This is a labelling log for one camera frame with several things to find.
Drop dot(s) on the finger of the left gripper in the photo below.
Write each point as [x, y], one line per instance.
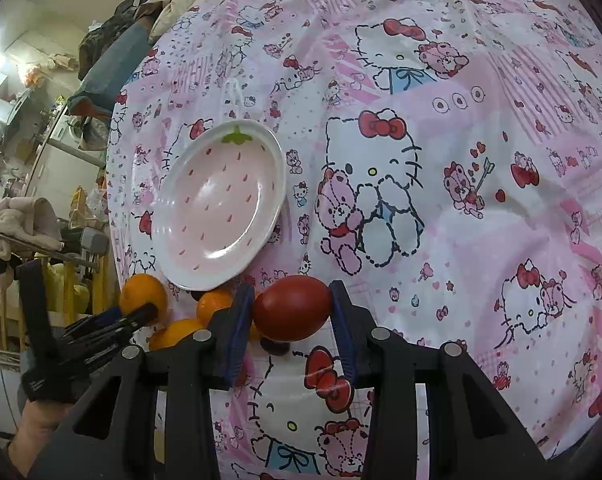
[108, 329]

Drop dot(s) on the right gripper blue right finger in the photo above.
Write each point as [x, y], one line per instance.
[352, 326]

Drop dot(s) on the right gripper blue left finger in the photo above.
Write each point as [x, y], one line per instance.
[231, 329]

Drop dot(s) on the small mandarin orange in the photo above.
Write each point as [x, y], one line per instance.
[211, 302]

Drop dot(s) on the red tomato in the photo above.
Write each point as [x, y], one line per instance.
[292, 309]

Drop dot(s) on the large orange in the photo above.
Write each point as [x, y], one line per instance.
[141, 289]

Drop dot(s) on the person's left hand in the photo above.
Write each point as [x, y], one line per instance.
[39, 420]

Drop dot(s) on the dark blue grape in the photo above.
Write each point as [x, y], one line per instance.
[274, 348]

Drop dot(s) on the yellow wooden chair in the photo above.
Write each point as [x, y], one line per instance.
[76, 287]

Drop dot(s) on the pink strawberry pattern plate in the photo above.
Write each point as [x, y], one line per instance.
[218, 205]

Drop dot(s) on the beige cloth on rack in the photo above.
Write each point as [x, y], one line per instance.
[30, 220]

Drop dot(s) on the pink Hello Kitty bedsheet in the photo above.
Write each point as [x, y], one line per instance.
[444, 160]

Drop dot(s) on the blue pillow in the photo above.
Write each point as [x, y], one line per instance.
[100, 88]

